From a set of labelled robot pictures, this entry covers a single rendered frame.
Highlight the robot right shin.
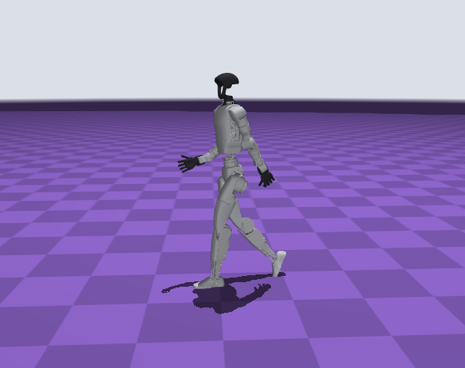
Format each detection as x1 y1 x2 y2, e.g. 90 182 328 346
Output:
238 227 277 263

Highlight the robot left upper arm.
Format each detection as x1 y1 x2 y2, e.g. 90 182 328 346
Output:
228 106 252 150

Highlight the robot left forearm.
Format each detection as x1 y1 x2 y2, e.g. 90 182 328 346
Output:
248 138 268 173

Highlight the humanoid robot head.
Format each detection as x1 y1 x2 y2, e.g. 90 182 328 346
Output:
215 73 239 106

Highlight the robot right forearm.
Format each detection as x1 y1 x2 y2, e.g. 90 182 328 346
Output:
198 145 221 164

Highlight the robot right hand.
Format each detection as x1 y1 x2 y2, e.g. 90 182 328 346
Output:
177 155 204 173

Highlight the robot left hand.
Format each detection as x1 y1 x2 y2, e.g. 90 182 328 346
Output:
257 167 275 187

